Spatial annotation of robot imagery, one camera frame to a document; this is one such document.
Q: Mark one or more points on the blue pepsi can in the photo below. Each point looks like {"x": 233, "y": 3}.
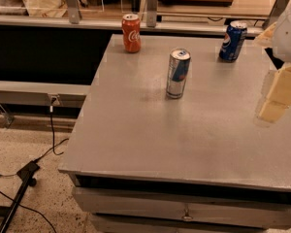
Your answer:
{"x": 233, "y": 40}

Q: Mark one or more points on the silver blue redbull can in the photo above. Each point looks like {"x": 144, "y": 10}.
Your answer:
{"x": 179, "y": 63}

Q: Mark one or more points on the grey metal rail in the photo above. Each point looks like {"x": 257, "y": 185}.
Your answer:
{"x": 160, "y": 28}

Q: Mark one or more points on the grey drawer with handle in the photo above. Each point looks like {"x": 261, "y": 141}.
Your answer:
{"x": 182, "y": 208}

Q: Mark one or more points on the orange coca-cola can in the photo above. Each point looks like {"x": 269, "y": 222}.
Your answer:
{"x": 131, "y": 32}

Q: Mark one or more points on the black tripod leg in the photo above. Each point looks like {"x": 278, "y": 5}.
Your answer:
{"x": 26, "y": 174}

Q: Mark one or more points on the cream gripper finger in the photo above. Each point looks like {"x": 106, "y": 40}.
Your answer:
{"x": 278, "y": 97}
{"x": 264, "y": 39}

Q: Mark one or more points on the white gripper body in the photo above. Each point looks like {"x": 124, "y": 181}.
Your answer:
{"x": 289, "y": 38}

